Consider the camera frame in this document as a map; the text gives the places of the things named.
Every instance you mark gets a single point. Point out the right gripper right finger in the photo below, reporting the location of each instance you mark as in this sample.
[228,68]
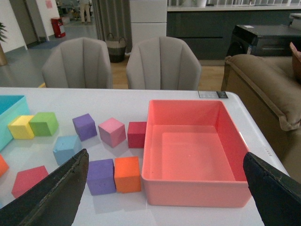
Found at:
[277,196]

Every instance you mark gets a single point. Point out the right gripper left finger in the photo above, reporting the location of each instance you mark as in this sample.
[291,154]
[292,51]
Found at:
[54,201]

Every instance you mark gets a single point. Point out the blue foam cube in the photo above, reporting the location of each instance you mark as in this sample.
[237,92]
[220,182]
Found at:
[66,147]

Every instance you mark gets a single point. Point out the centre red foam cube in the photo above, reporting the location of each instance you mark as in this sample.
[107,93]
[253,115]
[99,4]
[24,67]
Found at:
[26,179]

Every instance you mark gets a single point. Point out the near purple foam cube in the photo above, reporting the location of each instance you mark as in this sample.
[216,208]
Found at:
[100,177]

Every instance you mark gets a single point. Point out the purple foam cube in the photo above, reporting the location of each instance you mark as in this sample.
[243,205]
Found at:
[100,177]
[85,127]

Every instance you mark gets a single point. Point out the left orange foam cube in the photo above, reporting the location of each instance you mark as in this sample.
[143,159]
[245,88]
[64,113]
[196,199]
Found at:
[3,166]

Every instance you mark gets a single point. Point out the orange foam cube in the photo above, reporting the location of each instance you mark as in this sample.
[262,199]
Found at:
[3,166]
[127,174]

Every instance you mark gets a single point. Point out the right orange foam cube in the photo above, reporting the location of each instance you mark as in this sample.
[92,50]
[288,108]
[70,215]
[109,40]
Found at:
[127,174]

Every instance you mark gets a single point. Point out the green foam cube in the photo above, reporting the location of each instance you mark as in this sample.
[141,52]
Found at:
[44,124]

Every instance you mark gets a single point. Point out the far purple foam cube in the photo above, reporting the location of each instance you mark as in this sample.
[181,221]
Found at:
[85,127]

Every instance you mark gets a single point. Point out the yellow foam cube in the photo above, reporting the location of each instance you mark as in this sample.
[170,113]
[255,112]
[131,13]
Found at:
[20,127]

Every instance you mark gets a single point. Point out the pink foam cube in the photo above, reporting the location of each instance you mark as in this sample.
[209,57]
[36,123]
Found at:
[112,132]

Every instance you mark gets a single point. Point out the pink plastic bin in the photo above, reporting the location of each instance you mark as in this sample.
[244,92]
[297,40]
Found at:
[193,155]

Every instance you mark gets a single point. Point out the teal plastic bin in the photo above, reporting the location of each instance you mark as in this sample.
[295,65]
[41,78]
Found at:
[11,106]

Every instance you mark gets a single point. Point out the dark red foam cube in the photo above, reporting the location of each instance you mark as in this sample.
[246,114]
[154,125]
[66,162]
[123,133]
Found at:
[136,134]

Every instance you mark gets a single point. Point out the brown sofa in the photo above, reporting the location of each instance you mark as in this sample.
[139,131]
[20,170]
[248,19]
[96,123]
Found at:
[269,90]

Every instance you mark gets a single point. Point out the table label sticker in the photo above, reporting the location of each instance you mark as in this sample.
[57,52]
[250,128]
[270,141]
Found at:
[212,94]

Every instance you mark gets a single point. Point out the left grey chair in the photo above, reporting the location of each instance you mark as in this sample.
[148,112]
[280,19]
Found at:
[79,63]

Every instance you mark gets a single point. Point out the grey chair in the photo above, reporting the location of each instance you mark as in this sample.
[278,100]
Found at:
[163,63]
[79,63]

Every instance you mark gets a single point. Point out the black appliance box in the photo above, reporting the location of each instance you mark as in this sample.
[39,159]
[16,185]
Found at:
[263,40]

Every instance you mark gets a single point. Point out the woven basket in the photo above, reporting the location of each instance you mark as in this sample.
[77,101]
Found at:
[116,48]

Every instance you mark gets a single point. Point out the right grey chair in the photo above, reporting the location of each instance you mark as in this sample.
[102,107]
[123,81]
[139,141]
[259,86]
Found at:
[163,63]

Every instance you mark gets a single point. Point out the red fire box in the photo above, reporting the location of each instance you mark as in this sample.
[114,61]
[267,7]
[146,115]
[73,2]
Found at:
[58,27]

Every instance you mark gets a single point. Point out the dark grey counter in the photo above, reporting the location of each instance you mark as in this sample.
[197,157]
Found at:
[208,30]

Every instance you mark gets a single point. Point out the grey curtain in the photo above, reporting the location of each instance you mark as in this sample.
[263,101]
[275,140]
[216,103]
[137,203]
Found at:
[113,16]

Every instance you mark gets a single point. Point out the person in beige trousers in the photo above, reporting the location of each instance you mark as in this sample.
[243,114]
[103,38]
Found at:
[85,10]

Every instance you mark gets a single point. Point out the white drawer cabinet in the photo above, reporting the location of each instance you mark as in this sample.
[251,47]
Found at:
[148,19]

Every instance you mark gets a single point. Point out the white potted plant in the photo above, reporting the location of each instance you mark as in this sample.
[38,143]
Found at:
[199,3]

